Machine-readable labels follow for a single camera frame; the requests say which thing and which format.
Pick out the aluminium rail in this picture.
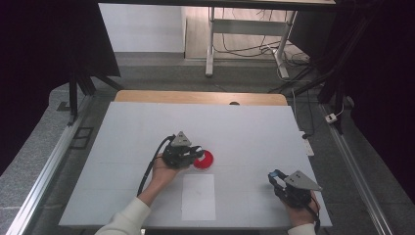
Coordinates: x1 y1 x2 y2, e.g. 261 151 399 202
5 94 96 235
318 103 396 235

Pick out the tangle of black cables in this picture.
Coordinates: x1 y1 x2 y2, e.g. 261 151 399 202
213 8 311 68

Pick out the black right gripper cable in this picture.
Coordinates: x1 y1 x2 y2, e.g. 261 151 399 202
305 191 322 233

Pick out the white desk frame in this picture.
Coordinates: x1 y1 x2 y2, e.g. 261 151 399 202
205 6 299 79

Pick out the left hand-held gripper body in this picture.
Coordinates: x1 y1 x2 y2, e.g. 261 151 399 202
161 130 197 169

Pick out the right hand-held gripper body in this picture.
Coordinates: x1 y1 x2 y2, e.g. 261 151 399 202
275 169 323 209

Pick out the person's right hand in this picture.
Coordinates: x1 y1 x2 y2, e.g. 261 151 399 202
282 195 322 227

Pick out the white paper sheet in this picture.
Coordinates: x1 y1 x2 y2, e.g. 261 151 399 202
181 173 217 221

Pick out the black stand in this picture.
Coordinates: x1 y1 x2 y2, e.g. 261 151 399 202
267 13 351 135
66 62 125 127

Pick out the wooden table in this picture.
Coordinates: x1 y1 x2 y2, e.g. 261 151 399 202
114 89 289 107

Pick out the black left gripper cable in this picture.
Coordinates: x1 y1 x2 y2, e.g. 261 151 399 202
136 134 176 198

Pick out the person's left hand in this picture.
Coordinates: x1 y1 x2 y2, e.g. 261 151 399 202
151 156 190 190

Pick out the round red ink pad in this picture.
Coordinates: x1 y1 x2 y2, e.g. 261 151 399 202
193 149 215 171

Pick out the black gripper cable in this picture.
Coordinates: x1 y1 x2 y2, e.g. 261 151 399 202
305 191 322 233
136 134 176 198

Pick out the black curtain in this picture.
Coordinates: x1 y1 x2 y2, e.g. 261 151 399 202
0 0 121 175
287 0 415 205

